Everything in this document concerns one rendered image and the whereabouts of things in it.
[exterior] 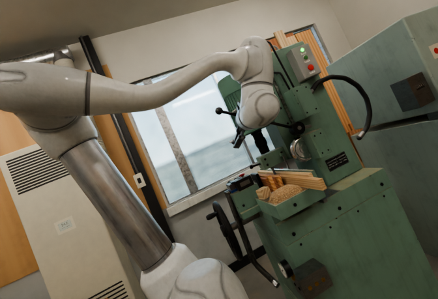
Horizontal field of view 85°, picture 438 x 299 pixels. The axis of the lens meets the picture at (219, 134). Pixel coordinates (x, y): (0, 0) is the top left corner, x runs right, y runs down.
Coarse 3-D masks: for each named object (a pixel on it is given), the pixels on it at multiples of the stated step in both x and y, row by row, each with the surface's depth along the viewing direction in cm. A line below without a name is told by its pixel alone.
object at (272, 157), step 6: (270, 150) 126; (276, 150) 120; (282, 150) 121; (258, 156) 124; (264, 156) 119; (270, 156) 119; (276, 156) 120; (282, 156) 120; (258, 162) 123; (264, 162) 118; (270, 162) 119; (276, 162) 119; (264, 168) 118; (270, 168) 122
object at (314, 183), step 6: (288, 180) 107; (294, 180) 102; (300, 180) 96; (306, 180) 91; (312, 180) 87; (318, 180) 84; (300, 186) 98; (306, 186) 93; (312, 186) 89; (318, 186) 85; (324, 186) 84
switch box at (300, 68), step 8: (296, 48) 114; (304, 48) 115; (288, 56) 118; (296, 56) 114; (312, 56) 115; (296, 64) 115; (304, 64) 114; (312, 64) 114; (296, 72) 117; (304, 72) 113; (320, 72) 115; (304, 80) 118
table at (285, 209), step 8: (272, 192) 108; (304, 192) 92; (312, 192) 92; (320, 192) 93; (256, 200) 111; (264, 200) 102; (288, 200) 90; (296, 200) 91; (304, 200) 91; (312, 200) 92; (248, 208) 111; (256, 208) 109; (264, 208) 104; (272, 208) 93; (280, 208) 89; (288, 208) 90; (296, 208) 90; (240, 216) 112; (248, 216) 108; (280, 216) 89; (288, 216) 89
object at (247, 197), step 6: (252, 186) 112; (258, 186) 113; (234, 192) 114; (240, 192) 111; (246, 192) 111; (252, 192) 112; (234, 198) 110; (240, 198) 110; (246, 198) 111; (252, 198) 111; (240, 204) 110; (246, 204) 110; (252, 204) 111; (240, 210) 110
